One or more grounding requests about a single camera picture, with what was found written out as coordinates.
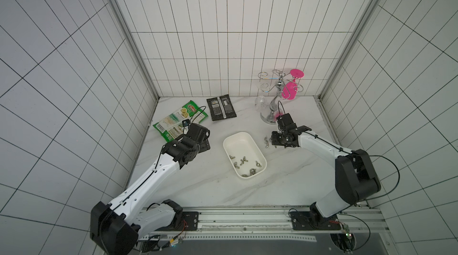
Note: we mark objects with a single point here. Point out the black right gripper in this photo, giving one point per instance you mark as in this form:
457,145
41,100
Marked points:
281,138

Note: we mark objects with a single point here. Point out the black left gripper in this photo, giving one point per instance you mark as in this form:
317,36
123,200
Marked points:
204,146

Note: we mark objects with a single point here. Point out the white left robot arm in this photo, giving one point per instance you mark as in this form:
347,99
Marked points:
117,226

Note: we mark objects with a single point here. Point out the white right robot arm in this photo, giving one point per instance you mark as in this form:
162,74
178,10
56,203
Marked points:
355,176

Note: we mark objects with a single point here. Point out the white plastic storage box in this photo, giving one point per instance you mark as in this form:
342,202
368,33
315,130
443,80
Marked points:
242,145

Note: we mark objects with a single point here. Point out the green chips bag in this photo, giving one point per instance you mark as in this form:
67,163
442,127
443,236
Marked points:
171,126

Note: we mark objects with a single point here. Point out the black snack packet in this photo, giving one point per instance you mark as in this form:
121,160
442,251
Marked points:
221,108

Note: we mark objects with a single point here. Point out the clear wine glass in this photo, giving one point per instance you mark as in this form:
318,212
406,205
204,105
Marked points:
261,101

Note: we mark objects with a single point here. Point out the pink wine glass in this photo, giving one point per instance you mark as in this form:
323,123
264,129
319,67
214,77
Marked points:
292,86

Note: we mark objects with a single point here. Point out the chrome glass holder stand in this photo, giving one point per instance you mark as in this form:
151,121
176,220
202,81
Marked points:
276,79

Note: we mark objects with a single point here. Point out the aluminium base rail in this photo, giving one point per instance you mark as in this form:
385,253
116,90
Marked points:
256,223

